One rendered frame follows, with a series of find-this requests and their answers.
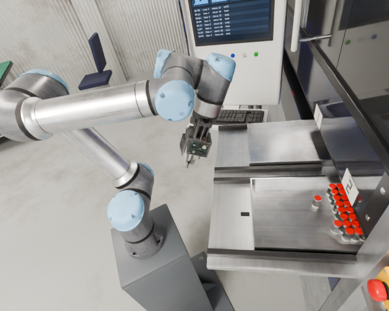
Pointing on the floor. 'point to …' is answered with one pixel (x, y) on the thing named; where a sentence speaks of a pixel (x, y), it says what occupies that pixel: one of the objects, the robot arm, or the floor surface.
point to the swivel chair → (103, 78)
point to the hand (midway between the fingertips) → (188, 163)
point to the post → (371, 259)
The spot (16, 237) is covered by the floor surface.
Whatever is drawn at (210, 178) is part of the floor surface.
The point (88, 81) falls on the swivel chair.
